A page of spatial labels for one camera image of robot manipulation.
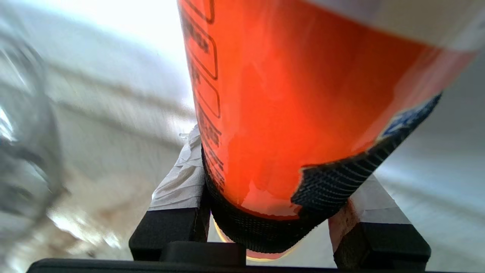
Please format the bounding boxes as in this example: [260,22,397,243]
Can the orange detergent bottle yellow cap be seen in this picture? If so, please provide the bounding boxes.
[177,0,485,262]

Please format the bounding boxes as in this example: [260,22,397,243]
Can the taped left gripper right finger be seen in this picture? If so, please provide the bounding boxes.
[328,174,432,270]

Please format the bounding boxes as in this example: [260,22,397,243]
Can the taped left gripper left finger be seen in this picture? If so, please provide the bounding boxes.
[129,125,211,262]

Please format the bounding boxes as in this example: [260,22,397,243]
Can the clear glass pot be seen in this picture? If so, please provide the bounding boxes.
[0,30,69,235]

